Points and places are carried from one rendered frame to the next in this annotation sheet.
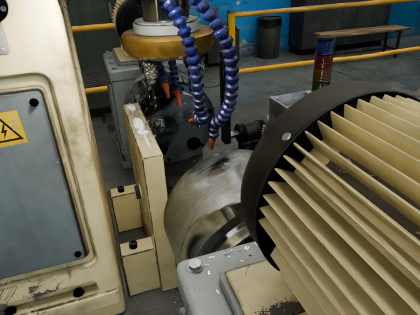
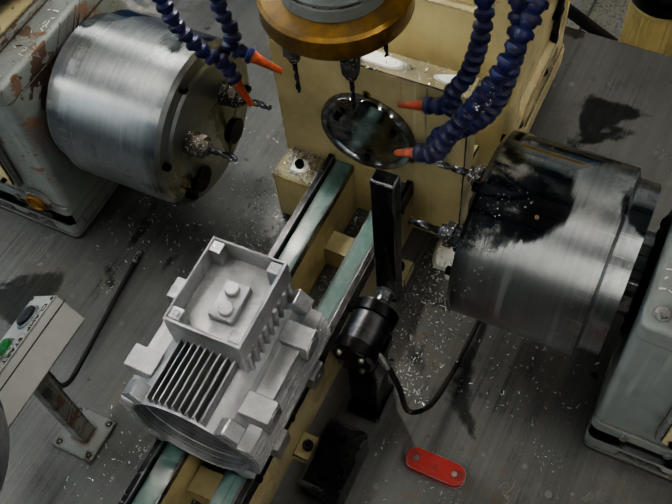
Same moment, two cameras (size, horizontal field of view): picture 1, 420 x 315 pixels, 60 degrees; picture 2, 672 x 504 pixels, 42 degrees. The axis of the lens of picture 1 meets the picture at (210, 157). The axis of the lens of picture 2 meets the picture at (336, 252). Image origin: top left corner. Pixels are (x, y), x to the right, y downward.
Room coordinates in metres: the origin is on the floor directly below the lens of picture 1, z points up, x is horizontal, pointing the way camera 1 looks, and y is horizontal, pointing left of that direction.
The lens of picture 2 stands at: (1.31, -0.46, 2.00)
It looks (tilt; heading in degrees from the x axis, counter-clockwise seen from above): 58 degrees down; 140
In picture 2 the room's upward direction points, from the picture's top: 8 degrees counter-clockwise
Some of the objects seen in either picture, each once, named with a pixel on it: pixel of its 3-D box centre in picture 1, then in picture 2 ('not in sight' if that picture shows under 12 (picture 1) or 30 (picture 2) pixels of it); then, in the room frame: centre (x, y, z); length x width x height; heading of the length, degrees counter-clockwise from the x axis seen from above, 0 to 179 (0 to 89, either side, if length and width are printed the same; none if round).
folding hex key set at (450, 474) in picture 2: not in sight; (435, 467); (1.08, -0.14, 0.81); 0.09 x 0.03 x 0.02; 18
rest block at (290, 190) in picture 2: not in sight; (303, 184); (0.63, 0.07, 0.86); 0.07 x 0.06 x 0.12; 17
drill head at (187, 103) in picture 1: (165, 110); (571, 250); (1.08, 0.13, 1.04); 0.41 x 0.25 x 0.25; 17
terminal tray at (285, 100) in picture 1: (299, 112); (231, 305); (0.84, -0.23, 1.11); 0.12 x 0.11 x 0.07; 108
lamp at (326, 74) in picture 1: (322, 73); not in sight; (1.21, -0.39, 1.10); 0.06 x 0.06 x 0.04
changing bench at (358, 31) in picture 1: (360, 45); not in sight; (5.55, -2.34, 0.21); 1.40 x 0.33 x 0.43; 104
